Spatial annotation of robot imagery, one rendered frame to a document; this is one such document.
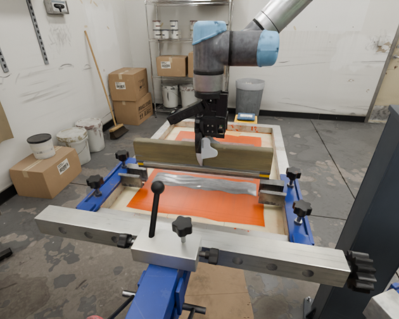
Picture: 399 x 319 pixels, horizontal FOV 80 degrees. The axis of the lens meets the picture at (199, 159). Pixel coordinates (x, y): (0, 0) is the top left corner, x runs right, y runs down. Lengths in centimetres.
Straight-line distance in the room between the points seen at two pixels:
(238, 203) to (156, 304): 41
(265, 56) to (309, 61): 381
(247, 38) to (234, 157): 30
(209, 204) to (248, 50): 44
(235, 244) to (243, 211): 22
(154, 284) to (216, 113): 41
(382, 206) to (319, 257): 52
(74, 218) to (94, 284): 122
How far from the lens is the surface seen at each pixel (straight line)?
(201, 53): 59
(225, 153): 67
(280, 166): 91
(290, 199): 74
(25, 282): 205
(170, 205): 75
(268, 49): 59
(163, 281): 48
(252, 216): 73
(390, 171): 96
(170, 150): 71
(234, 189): 81
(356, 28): 450
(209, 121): 62
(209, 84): 59
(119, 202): 79
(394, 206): 104
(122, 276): 181
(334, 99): 462
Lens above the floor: 144
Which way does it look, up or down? 30 degrees down
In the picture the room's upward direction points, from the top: straight up
